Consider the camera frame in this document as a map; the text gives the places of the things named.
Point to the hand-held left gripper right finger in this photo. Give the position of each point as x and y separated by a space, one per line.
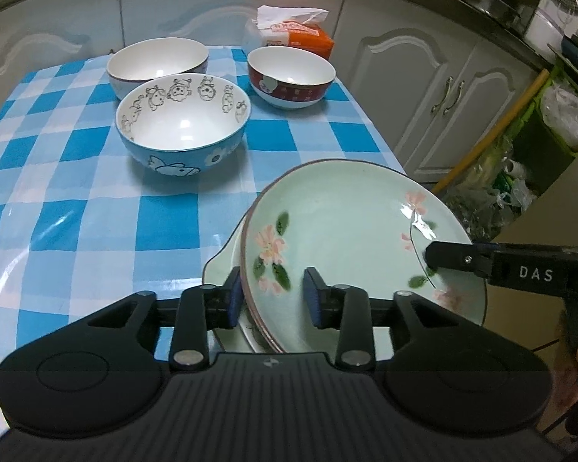
313 298

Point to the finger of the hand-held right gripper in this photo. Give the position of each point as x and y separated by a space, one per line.
452 255

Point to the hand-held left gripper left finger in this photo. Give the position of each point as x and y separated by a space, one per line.
233 298

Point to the white plate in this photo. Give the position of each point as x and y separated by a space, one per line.
248 335

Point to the round green floral plate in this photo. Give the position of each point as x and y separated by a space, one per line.
356 211

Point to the blue cartoon bowl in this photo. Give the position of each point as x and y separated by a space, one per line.
183 120

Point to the red and white bowl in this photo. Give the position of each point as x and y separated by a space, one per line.
291 65

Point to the plain white bowl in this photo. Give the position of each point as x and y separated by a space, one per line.
156 60

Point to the wooden stick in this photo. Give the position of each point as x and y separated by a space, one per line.
496 125

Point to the green bin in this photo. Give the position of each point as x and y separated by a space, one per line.
530 130

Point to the white plastic bag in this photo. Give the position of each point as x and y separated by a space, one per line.
568 115

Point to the blue checked tablecloth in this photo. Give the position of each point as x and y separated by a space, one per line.
53 178

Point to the steel bowl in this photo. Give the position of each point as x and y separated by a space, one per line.
491 5

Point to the orange and white tissue pack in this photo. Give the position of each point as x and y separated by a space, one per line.
313 41

